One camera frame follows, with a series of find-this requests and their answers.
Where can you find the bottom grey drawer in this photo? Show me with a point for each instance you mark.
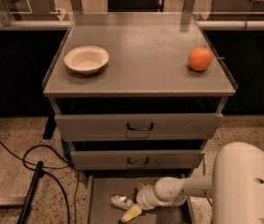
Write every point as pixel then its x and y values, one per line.
pixel 99 211

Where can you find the drawer black handle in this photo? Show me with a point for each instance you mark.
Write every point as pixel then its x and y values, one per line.
pixel 140 128
pixel 137 160

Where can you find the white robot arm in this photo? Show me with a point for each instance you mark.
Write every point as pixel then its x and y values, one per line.
pixel 236 188

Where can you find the white horizontal rail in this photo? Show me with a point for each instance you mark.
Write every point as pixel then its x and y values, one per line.
pixel 204 25

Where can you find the grey drawer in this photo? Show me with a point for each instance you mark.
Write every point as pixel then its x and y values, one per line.
pixel 99 211
pixel 112 127
pixel 117 160

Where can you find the middle drawer black handle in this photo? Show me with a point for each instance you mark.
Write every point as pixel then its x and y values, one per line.
pixel 137 160

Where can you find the orange fruit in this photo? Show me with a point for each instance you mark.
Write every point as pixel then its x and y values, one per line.
pixel 200 58

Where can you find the middle grey drawer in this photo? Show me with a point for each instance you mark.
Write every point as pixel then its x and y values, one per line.
pixel 117 160

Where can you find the top grey drawer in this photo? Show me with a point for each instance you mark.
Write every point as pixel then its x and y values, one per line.
pixel 112 127

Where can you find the white paper bowl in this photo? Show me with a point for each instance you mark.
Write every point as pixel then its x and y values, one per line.
pixel 86 60

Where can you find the grey drawer cabinet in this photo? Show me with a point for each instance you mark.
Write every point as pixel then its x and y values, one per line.
pixel 147 73

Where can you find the top drawer black handle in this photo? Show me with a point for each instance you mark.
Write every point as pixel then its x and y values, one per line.
pixel 140 128

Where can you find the black metal pole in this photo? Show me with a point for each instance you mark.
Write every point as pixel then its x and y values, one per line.
pixel 30 194

